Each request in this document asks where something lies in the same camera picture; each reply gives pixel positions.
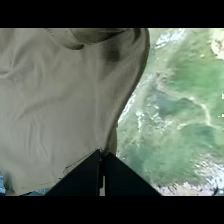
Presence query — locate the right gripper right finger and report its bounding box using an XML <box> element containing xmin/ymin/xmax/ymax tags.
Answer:
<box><xmin>100</xmin><ymin>151</ymin><xmax>163</xmax><ymax>197</ymax></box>

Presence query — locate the brown garment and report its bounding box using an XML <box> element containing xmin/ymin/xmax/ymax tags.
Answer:
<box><xmin>0</xmin><ymin>28</ymin><xmax>151</xmax><ymax>196</ymax></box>

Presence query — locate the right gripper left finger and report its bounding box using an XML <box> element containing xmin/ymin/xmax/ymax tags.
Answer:
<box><xmin>45</xmin><ymin>148</ymin><xmax>102</xmax><ymax>197</ymax></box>

